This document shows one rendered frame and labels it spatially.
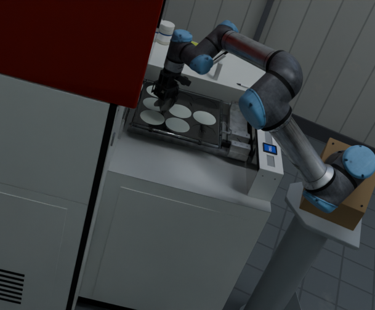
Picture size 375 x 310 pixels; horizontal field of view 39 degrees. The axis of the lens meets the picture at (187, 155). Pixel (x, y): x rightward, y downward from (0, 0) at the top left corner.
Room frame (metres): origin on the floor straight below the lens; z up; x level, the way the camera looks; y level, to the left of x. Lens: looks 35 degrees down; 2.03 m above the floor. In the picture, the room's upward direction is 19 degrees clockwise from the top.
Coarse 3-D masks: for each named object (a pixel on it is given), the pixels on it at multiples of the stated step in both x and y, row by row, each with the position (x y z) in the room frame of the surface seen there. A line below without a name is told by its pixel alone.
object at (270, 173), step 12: (264, 132) 1.83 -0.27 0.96; (276, 144) 1.78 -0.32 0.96; (264, 156) 1.66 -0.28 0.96; (276, 156) 1.69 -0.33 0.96; (264, 168) 1.59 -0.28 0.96; (276, 168) 1.61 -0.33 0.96; (264, 180) 1.58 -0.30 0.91; (276, 180) 1.59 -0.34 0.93; (252, 192) 1.58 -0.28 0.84; (264, 192) 1.59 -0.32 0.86
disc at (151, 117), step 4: (144, 112) 1.78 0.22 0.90; (148, 112) 1.79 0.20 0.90; (152, 112) 1.80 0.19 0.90; (156, 112) 1.81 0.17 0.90; (140, 116) 1.74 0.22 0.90; (144, 116) 1.75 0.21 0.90; (148, 116) 1.76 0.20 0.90; (152, 116) 1.77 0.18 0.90; (156, 116) 1.78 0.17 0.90; (160, 116) 1.79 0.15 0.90; (144, 120) 1.73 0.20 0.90; (148, 120) 1.74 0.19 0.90; (152, 120) 1.74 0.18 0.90; (156, 120) 1.75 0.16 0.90; (160, 120) 1.76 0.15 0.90; (156, 124) 1.72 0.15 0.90
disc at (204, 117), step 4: (196, 112) 1.91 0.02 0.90; (200, 112) 1.92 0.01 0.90; (204, 112) 1.94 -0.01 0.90; (196, 116) 1.88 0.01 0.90; (200, 116) 1.89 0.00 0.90; (204, 116) 1.90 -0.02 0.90; (208, 116) 1.91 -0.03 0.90; (212, 116) 1.92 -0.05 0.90; (196, 120) 1.85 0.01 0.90; (200, 120) 1.86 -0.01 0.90; (204, 120) 1.87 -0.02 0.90; (208, 120) 1.88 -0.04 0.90; (212, 120) 1.90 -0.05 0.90; (208, 124) 1.85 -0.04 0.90
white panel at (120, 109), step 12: (120, 108) 1.37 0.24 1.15; (108, 120) 1.26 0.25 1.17; (120, 120) 1.53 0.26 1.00; (108, 132) 1.26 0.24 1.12; (108, 144) 1.26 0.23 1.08; (108, 156) 1.33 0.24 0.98; (96, 168) 1.26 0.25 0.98; (96, 180) 1.26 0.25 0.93; (96, 192) 1.26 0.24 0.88; (96, 204) 1.26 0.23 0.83
